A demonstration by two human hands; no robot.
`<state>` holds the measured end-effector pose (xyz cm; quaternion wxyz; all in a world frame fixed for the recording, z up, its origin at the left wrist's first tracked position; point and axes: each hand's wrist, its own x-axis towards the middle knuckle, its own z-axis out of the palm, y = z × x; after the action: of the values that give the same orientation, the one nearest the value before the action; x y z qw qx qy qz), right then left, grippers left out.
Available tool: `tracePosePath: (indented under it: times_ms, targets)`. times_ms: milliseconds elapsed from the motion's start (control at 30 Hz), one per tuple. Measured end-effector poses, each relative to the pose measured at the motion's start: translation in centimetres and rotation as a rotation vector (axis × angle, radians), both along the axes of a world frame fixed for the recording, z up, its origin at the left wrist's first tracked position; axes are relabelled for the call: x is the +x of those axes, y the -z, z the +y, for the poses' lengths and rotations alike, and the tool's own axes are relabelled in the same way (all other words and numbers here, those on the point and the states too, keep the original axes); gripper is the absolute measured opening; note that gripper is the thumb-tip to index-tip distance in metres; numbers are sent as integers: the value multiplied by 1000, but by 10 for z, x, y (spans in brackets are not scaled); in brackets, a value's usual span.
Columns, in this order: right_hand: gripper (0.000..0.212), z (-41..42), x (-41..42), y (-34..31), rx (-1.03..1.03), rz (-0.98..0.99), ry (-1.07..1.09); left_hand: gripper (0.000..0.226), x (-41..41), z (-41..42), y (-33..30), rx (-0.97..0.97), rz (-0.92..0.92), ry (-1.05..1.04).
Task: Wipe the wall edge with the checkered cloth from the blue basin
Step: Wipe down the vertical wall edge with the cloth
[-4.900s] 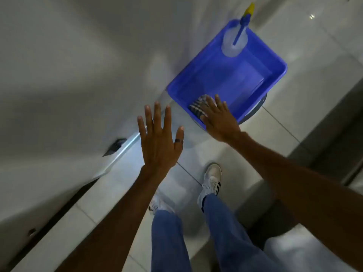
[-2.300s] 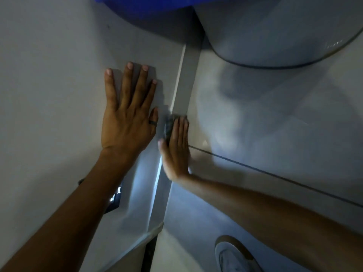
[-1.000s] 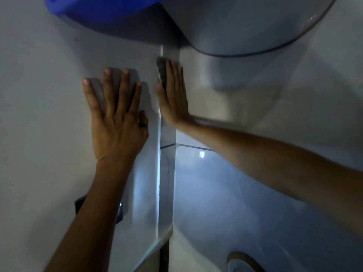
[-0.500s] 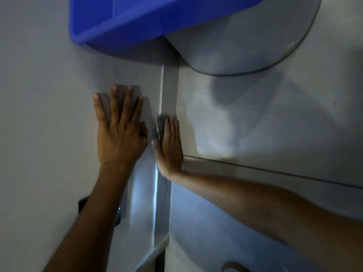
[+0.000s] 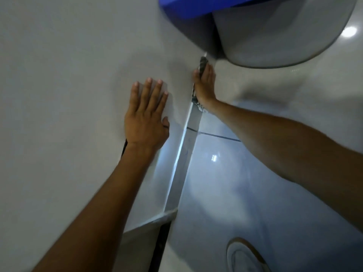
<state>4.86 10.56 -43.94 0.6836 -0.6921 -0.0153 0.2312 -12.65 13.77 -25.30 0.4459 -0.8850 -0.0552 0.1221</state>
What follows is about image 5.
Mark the person's right hand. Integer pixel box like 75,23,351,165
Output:
192,63,218,111

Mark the person's left hand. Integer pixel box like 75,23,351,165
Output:
124,77,170,152

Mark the checkered cleaning cloth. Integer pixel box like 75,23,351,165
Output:
191,56,209,112

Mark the person's left forearm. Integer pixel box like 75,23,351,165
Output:
33,143,162,272

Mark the person's right forearm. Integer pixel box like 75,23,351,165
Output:
204,99,363,233

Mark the blue plastic tub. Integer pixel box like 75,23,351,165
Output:
158,0,290,20

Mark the grey round stool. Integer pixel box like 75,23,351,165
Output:
211,0,358,69

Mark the grey door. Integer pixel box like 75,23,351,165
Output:
113,208,178,272

